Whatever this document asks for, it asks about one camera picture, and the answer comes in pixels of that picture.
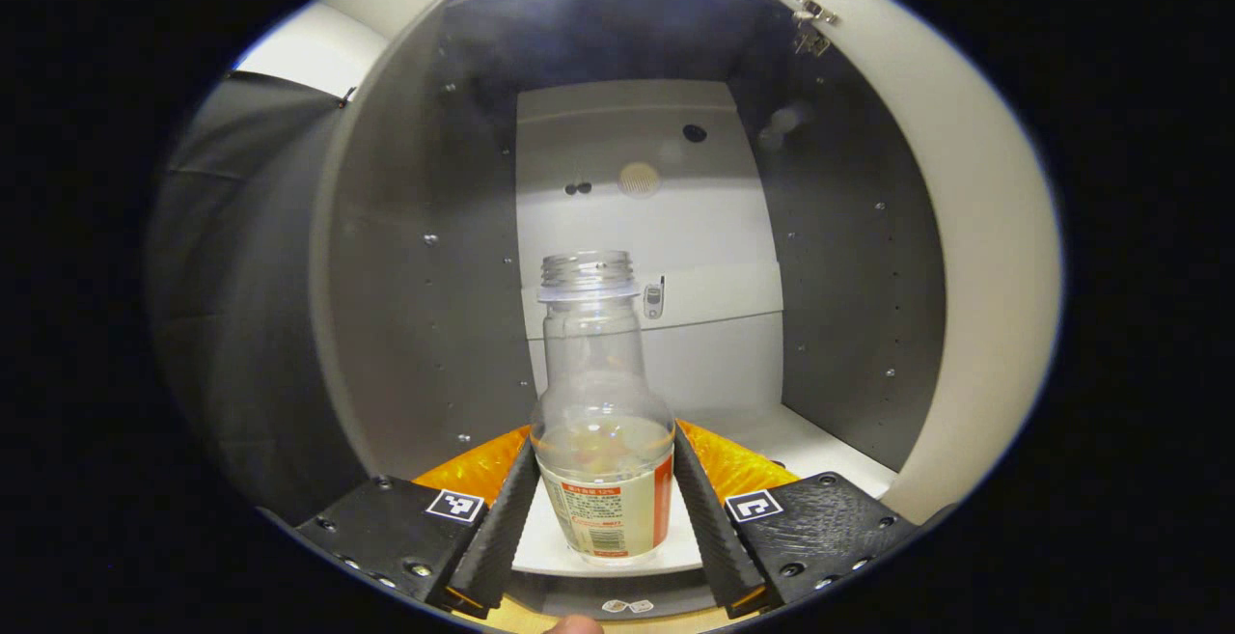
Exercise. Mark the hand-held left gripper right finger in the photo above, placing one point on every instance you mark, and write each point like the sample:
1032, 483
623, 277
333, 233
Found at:
719, 537

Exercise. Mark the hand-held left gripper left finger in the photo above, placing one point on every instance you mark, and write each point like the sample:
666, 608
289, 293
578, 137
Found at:
492, 542

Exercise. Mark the clear plastic bottle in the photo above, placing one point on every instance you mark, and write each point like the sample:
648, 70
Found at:
603, 422

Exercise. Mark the beige cabinet door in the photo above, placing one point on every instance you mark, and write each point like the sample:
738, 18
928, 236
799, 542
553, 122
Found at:
994, 258

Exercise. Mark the metal door hinge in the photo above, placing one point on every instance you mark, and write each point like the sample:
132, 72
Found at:
812, 24

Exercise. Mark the black backdrop cloth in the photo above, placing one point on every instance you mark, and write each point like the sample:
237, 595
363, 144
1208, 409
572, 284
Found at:
232, 306

